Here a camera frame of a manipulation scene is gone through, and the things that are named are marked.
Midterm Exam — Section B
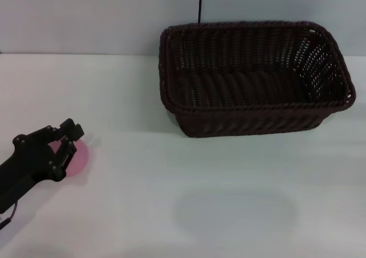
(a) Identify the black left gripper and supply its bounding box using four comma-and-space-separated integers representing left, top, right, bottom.
0, 118, 85, 215

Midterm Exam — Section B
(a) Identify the pink ball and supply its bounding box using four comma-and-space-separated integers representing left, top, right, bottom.
47, 134, 100, 177

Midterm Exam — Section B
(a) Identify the dark woven plastic basket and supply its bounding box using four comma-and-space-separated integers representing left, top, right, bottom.
158, 20, 357, 138

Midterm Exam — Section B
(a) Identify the thin left arm wrist cable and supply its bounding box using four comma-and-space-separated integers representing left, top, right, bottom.
0, 200, 19, 230

